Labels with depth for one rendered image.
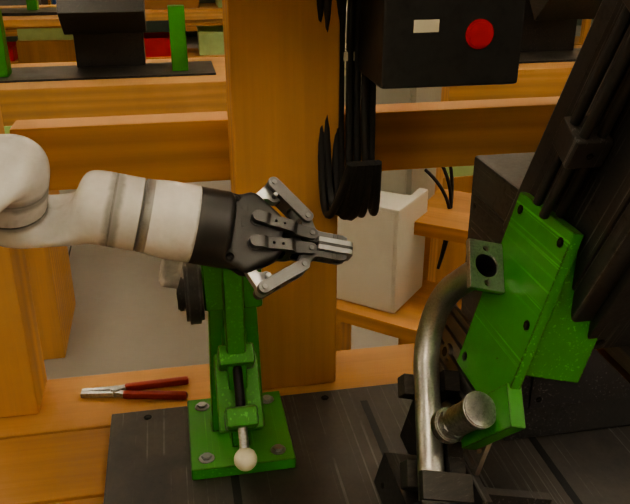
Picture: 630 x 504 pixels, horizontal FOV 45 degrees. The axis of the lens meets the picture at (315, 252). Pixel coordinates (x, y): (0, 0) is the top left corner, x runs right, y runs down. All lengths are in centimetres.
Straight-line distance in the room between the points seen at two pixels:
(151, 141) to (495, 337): 55
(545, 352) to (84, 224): 46
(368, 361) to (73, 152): 55
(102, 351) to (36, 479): 200
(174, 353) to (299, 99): 207
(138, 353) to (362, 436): 203
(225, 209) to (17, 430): 56
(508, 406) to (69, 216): 45
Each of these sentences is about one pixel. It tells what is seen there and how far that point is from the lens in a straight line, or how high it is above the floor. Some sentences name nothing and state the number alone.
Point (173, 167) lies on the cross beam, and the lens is 110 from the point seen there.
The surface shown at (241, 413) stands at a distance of 93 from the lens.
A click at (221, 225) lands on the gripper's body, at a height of 128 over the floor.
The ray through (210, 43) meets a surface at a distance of 767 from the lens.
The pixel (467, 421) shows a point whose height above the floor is 108.
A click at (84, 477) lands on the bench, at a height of 88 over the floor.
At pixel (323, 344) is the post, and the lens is 114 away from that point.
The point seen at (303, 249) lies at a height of 124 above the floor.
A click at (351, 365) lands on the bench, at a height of 88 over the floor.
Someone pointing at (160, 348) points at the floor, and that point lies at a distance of 301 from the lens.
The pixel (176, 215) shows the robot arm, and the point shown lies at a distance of 70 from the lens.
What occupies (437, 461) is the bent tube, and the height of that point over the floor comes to 99.
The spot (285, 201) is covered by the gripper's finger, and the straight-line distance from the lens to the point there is 76.
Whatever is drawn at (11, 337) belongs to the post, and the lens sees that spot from 112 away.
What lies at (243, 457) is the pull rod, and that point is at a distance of 93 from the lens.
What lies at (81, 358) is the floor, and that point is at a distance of 302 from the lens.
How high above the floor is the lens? 154
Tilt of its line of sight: 24 degrees down
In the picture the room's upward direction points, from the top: straight up
